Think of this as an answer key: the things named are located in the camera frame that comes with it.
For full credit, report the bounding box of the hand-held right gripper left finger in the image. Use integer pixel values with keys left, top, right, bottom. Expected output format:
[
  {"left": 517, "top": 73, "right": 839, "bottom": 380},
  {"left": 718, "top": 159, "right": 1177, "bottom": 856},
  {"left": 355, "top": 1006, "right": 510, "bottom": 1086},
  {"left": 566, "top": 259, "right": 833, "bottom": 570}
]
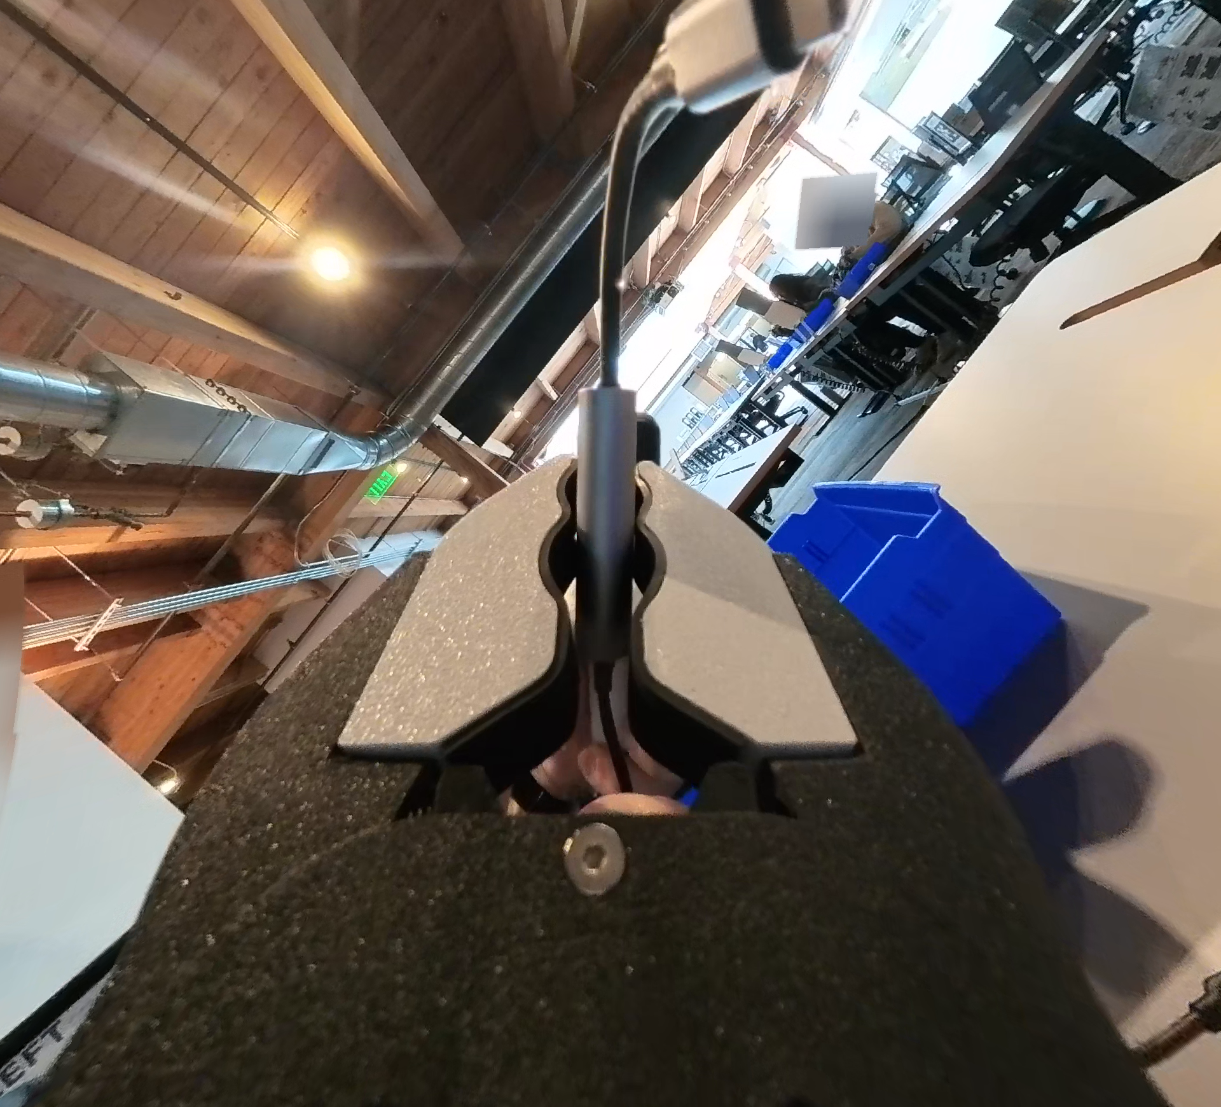
[{"left": 337, "top": 460, "right": 580, "bottom": 761}]

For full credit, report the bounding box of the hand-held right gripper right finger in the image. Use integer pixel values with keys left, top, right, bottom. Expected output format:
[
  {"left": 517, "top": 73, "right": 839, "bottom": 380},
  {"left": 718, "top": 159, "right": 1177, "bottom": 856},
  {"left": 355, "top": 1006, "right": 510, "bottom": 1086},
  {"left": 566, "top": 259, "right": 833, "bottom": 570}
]
[{"left": 630, "top": 460, "right": 864, "bottom": 757}]

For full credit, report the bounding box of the blue plastic bin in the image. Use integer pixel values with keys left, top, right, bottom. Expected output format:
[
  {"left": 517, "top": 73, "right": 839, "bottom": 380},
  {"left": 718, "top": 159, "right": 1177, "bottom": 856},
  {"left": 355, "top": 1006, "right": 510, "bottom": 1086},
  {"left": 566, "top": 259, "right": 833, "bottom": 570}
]
[{"left": 768, "top": 482, "right": 1063, "bottom": 728}]

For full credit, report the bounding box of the black red usb cable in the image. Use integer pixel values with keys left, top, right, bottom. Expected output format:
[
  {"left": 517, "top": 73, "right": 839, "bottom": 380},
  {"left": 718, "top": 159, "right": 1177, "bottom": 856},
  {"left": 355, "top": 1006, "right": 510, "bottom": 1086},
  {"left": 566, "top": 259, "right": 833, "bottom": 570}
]
[{"left": 594, "top": 660, "right": 1221, "bottom": 1065}]

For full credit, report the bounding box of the black hub cable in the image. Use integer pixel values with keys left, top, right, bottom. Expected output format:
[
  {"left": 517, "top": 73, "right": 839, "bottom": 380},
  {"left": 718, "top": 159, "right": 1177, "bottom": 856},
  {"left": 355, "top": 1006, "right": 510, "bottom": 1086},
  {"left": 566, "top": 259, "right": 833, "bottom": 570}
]
[{"left": 599, "top": 0, "right": 853, "bottom": 393}]

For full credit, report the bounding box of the grey ceiling conduit bundle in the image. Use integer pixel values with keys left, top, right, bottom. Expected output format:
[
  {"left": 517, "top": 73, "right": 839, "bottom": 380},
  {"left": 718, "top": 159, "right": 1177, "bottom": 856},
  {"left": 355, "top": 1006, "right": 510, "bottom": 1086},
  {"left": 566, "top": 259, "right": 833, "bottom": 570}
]
[{"left": 19, "top": 542, "right": 432, "bottom": 652}]

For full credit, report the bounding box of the row of ceiling spotlights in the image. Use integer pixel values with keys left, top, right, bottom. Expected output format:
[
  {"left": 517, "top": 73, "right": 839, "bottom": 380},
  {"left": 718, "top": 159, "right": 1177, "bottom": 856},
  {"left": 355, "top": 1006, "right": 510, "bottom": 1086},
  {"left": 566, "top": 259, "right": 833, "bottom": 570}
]
[{"left": 308, "top": 0, "right": 616, "bottom": 287}]

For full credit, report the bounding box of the wooden top office desk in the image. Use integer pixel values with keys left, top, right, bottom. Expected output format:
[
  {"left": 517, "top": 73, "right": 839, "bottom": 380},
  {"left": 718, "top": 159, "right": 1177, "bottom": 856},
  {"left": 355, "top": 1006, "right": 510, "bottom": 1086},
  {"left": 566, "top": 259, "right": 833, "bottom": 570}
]
[{"left": 754, "top": 19, "right": 1184, "bottom": 421}]

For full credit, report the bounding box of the wooden support post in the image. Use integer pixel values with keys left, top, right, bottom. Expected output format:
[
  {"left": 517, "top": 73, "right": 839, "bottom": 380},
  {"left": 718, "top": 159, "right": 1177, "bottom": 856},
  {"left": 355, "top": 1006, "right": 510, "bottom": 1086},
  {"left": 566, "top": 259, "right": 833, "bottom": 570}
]
[{"left": 91, "top": 534, "right": 318, "bottom": 777}]

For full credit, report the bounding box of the silver ventilation duct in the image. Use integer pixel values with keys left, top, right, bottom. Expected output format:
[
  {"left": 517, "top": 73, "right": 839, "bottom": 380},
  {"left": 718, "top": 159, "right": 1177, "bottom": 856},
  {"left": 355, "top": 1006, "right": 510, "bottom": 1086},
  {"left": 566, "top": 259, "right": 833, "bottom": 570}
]
[
  {"left": 0, "top": 353, "right": 402, "bottom": 481},
  {"left": 362, "top": 124, "right": 673, "bottom": 481}
]

